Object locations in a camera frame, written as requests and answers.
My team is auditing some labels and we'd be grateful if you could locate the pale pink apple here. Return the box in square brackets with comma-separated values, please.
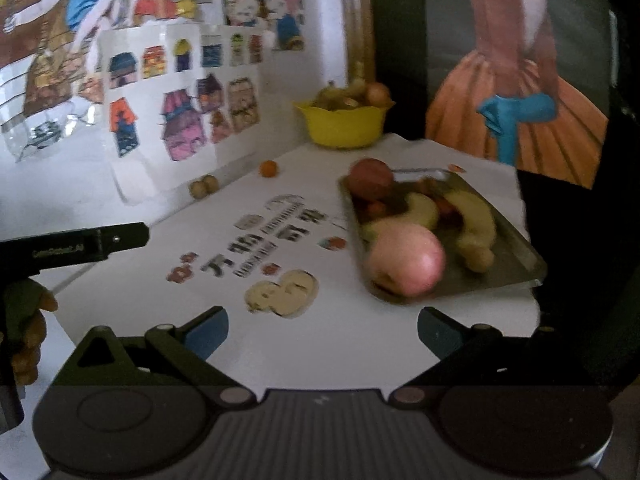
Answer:
[364, 222, 446, 298]

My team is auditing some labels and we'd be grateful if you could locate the small red cherry tomato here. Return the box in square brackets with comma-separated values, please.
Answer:
[367, 202, 387, 220]

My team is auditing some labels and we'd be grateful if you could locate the large red apple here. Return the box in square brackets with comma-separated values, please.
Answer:
[346, 158, 395, 202]

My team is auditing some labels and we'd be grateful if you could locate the small orange tomato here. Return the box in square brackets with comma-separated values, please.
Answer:
[259, 160, 279, 179]

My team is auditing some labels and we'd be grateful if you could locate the hand holding left gripper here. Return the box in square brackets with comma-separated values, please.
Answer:
[12, 278, 58, 386]

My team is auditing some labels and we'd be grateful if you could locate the metal rectangular tray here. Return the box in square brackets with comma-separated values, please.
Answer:
[338, 168, 546, 304]

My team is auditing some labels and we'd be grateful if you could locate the white printed table cloth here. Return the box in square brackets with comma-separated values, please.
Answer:
[52, 132, 544, 399]

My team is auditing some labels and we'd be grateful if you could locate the brown longan fruit right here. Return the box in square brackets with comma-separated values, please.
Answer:
[202, 174, 220, 194]

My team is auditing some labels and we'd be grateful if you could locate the colored houses drawing paper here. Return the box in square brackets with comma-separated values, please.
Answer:
[100, 23, 265, 203]

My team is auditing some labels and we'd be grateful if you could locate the large colored figure drawing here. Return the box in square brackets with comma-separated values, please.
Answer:
[1, 0, 213, 160]

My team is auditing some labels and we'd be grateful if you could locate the yellow plastic fruit bowl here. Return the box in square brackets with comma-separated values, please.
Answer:
[294, 102, 388, 150]

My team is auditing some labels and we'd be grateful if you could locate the brown round fruit in bowl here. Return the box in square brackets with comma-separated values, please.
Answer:
[364, 82, 394, 108]

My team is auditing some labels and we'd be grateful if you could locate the banana in yellow bowl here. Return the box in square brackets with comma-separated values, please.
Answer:
[312, 62, 367, 112]

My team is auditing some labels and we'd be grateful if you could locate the brown wooden frame post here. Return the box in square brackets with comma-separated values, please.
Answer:
[342, 0, 375, 82]

